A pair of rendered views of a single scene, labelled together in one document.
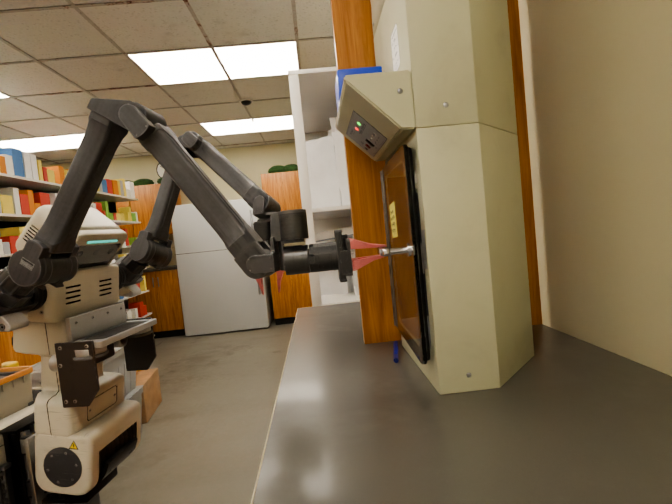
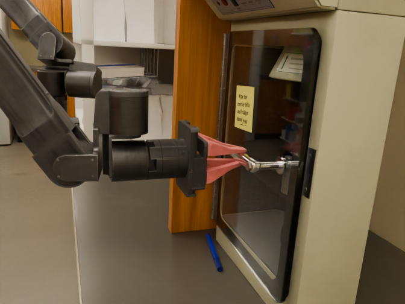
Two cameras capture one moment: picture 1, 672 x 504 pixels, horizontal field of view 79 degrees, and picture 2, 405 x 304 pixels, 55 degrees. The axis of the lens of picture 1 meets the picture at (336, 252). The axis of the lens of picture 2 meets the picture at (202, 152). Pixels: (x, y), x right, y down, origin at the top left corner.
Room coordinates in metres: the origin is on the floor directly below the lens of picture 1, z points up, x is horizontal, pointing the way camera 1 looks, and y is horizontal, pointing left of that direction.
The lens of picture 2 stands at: (0.29, 0.14, 1.36)
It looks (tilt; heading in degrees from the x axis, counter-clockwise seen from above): 15 degrees down; 342
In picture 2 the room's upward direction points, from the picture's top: 3 degrees clockwise
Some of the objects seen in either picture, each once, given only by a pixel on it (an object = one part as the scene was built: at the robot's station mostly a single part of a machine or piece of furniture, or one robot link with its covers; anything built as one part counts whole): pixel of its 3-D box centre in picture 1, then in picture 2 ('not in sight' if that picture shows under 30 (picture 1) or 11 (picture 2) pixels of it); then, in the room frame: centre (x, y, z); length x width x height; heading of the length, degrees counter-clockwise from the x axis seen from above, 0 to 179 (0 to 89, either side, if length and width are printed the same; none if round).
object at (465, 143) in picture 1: (459, 182); (329, 74); (0.87, -0.28, 1.33); 0.32 x 0.25 x 0.77; 3
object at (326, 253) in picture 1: (327, 256); (170, 158); (0.81, 0.02, 1.20); 0.07 x 0.07 x 0.10; 2
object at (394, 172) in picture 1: (401, 251); (252, 151); (0.87, -0.14, 1.19); 0.30 x 0.01 x 0.40; 0
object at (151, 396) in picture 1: (132, 396); not in sight; (3.06, 1.66, 0.14); 0.41 x 0.32 x 0.28; 9
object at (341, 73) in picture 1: (358, 95); not in sight; (0.96, -0.09, 1.56); 0.10 x 0.10 x 0.09; 3
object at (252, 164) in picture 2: (391, 250); (254, 158); (0.79, -0.11, 1.20); 0.10 x 0.05 x 0.03; 0
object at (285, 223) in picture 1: (279, 241); (103, 131); (0.82, 0.11, 1.24); 0.12 x 0.09 x 0.11; 82
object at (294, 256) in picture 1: (297, 256); (128, 156); (0.81, 0.08, 1.21); 0.07 x 0.06 x 0.07; 92
